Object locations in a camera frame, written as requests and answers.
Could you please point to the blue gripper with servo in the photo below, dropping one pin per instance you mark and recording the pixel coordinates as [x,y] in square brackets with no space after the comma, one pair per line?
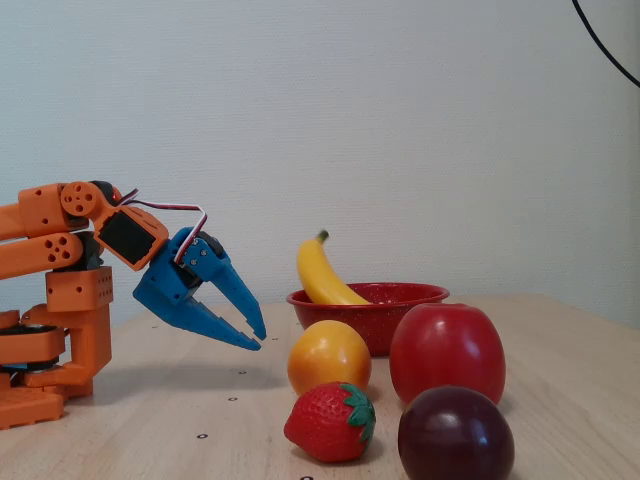
[161,284]

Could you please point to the red plastic apple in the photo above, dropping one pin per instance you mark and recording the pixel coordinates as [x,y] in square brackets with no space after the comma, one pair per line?
[445,350]

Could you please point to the orange plastic fruit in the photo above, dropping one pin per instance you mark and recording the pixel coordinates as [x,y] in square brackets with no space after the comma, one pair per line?
[330,355]

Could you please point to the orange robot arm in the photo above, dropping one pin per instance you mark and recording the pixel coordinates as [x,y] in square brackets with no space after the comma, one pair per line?
[35,255]

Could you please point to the red plastic strawberry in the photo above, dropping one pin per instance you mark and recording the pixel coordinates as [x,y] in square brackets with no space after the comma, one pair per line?
[325,425]

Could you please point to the red speckled enamel bowl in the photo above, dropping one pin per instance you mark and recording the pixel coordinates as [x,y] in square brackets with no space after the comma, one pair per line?
[400,315]

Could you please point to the yellow plastic banana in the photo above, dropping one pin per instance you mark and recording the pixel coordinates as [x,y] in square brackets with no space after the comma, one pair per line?
[320,280]

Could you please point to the orange robot base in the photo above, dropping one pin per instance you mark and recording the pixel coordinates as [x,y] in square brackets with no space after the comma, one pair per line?
[25,405]

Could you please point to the dark purple plastic plum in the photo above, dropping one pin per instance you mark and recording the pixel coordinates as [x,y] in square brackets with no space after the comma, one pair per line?
[455,440]

